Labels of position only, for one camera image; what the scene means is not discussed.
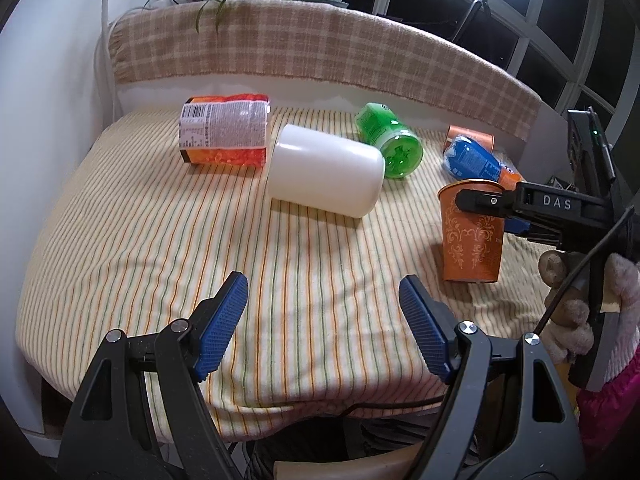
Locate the green plastic cup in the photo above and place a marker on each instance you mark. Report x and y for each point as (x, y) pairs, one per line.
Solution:
(400, 147)

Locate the brown cardboard tube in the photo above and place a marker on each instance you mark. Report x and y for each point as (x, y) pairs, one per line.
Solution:
(392, 465)

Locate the striped yellow table cloth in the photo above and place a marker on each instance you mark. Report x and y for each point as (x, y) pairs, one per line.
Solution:
(139, 238)

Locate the white plastic cup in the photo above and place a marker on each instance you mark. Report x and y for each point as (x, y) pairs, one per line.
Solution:
(320, 170)

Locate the plaid beige sill cloth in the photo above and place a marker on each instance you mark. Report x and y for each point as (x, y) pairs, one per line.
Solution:
(316, 41)

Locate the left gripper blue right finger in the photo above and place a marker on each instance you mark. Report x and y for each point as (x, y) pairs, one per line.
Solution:
(506, 414)

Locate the orange labelled plastic cup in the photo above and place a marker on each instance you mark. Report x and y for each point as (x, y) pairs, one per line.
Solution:
(224, 130)

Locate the orange paper cup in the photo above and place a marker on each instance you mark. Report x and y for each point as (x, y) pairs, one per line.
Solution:
(471, 243)
(486, 140)

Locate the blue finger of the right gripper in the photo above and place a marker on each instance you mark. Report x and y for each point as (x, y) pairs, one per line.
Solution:
(516, 226)
(485, 203)

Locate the black tripod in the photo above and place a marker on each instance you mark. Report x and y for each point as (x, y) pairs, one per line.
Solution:
(476, 7)

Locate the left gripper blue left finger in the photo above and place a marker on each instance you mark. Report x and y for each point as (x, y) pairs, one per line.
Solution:
(109, 433)

